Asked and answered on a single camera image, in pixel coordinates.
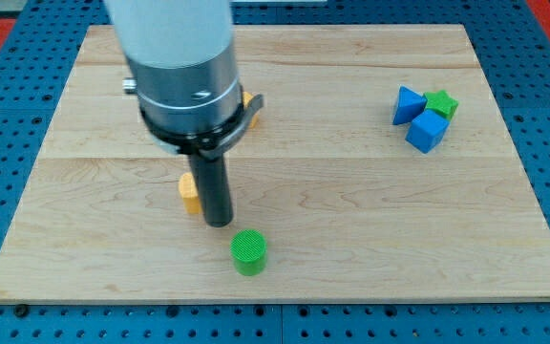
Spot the yellow heart block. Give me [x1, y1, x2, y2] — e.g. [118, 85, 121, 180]
[178, 172, 201, 214]

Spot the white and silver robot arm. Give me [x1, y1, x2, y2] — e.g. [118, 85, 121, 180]
[105, 0, 264, 161]

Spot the yellow block behind arm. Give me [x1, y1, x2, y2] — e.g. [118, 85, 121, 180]
[243, 91, 259, 129]

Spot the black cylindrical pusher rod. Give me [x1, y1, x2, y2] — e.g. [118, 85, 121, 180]
[188, 154, 234, 227]

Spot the green cylinder block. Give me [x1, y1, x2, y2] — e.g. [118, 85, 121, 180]
[230, 229, 267, 276]

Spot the light wooden board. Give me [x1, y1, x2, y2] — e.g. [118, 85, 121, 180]
[0, 25, 550, 305]

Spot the blue triangle block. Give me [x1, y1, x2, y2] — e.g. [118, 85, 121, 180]
[392, 86, 427, 125]

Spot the blue cube block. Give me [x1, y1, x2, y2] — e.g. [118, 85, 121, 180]
[405, 109, 450, 154]

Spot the green star block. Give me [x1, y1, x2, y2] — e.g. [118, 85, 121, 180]
[423, 90, 459, 121]

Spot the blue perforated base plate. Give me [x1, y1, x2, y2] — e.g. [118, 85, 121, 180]
[0, 0, 550, 343]

